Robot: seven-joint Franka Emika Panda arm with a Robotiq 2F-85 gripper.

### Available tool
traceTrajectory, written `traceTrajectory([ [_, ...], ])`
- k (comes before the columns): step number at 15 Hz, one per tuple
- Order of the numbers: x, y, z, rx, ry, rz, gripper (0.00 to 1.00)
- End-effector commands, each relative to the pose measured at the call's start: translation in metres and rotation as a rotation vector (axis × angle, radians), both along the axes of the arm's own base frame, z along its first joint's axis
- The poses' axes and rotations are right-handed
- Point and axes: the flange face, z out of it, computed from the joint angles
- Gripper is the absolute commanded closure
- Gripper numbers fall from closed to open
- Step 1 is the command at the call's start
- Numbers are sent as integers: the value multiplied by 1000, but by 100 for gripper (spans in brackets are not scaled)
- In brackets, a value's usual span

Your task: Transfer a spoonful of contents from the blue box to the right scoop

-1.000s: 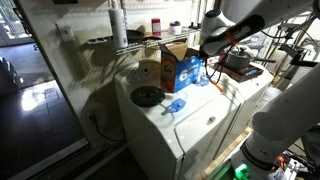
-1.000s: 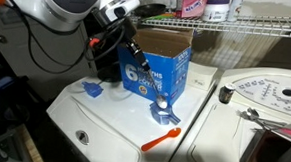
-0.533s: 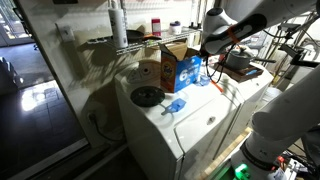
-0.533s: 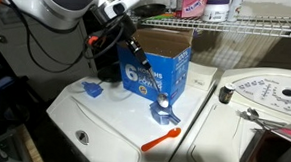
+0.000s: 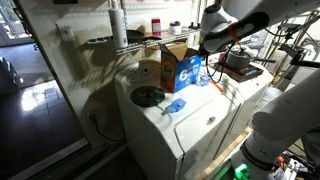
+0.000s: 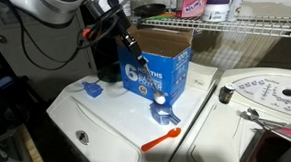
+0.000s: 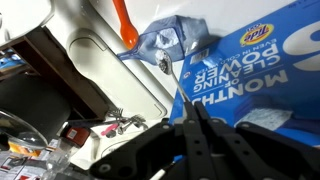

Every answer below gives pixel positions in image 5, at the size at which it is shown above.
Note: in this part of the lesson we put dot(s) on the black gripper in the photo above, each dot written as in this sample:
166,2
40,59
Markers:
204,51

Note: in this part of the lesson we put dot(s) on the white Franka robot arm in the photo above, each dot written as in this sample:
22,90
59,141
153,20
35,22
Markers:
290,116

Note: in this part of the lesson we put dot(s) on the blue Tide detergent box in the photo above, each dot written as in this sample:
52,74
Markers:
181,73

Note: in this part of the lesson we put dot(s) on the grey pot with lid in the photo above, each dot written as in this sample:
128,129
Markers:
238,60

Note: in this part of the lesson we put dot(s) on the white jar blue lid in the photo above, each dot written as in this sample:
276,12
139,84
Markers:
175,28

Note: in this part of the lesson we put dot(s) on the orange spatula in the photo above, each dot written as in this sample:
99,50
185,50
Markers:
217,86

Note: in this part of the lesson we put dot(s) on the dark wooden tray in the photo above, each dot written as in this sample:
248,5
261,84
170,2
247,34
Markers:
238,74

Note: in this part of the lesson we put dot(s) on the small blue plastic piece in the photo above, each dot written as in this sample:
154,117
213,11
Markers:
251,72

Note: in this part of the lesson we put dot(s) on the red canister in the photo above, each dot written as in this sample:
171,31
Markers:
156,27

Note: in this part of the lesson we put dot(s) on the black frying pan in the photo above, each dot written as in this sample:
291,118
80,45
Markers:
135,35

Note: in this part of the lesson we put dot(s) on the green round lid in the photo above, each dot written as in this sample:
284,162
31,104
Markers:
147,96

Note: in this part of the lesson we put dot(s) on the tall white bottle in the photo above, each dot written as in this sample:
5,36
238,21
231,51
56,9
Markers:
118,26

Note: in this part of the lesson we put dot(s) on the white washing machine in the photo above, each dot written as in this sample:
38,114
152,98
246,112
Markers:
160,133

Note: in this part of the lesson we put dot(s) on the wooden plank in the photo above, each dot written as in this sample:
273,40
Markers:
223,155

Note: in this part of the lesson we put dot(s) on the glass door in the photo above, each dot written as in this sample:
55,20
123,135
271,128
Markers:
11,23

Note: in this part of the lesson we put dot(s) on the black camera on stand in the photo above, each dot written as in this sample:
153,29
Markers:
289,27

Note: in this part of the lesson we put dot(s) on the white wall switch plate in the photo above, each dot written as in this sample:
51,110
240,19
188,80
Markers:
66,32

